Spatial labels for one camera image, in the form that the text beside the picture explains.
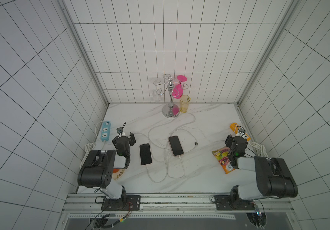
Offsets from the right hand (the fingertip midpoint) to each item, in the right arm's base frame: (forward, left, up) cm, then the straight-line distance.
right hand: (231, 134), depth 92 cm
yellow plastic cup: (+26, +31, +5) cm, 41 cm away
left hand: (-4, +72, -1) cm, 72 cm away
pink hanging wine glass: (+30, +36, +10) cm, 48 cm away
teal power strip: (0, +87, -3) cm, 87 cm away
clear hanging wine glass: (+26, +52, +9) cm, 59 cm away
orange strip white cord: (-8, -17, -4) cm, 19 cm away
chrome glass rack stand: (+24, +41, -5) cm, 48 cm away
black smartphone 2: (-8, +36, -5) cm, 37 cm away
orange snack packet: (-13, +8, -4) cm, 16 cm away
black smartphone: (-15, +56, -5) cm, 58 cm away
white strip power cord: (-12, +95, -5) cm, 95 cm away
